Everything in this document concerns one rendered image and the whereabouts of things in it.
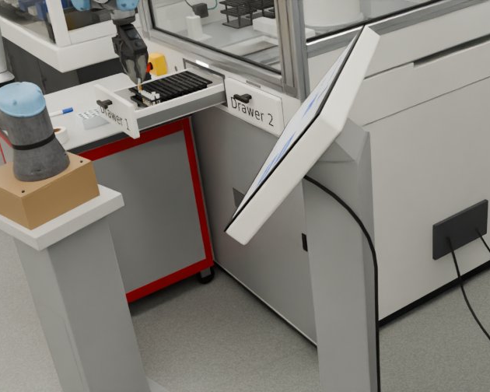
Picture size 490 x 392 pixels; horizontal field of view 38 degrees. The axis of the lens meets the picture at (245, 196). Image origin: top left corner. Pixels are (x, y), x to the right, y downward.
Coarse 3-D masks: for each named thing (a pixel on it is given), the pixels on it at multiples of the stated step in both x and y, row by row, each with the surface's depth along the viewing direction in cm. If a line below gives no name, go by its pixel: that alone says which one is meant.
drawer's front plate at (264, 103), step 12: (228, 84) 221; (240, 84) 215; (228, 96) 224; (252, 96) 211; (264, 96) 204; (276, 96) 202; (240, 108) 219; (252, 108) 213; (264, 108) 207; (276, 108) 201; (252, 120) 216; (264, 120) 209; (276, 120) 203; (276, 132) 206
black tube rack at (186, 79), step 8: (184, 72) 241; (160, 80) 237; (168, 80) 236; (176, 80) 235; (184, 80) 234; (192, 80) 233; (200, 80) 232; (208, 80) 231; (136, 88) 233; (144, 88) 232; (152, 88) 231; (160, 88) 230; (168, 88) 229; (176, 88) 228; (184, 88) 227; (192, 88) 227; (200, 88) 234; (136, 96) 235; (160, 96) 223; (168, 96) 223; (176, 96) 230; (144, 104) 227
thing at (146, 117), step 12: (192, 72) 248; (204, 72) 241; (216, 84) 235; (180, 96) 222; (192, 96) 223; (204, 96) 226; (216, 96) 228; (144, 108) 217; (156, 108) 218; (168, 108) 220; (180, 108) 222; (192, 108) 225; (204, 108) 227; (144, 120) 217; (156, 120) 219; (168, 120) 222
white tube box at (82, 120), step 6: (96, 108) 252; (78, 114) 249; (84, 114) 248; (96, 114) 246; (78, 120) 247; (84, 120) 243; (90, 120) 244; (96, 120) 245; (102, 120) 246; (84, 126) 244; (90, 126) 245; (96, 126) 246
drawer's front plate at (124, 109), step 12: (96, 84) 233; (96, 96) 234; (108, 96) 223; (120, 96) 219; (108, 108) 227; (120, 108) 218; (132, 108) 212; (108, 120) 232; (120, 120) 221; (132, 120) 213; (132, 132) 215
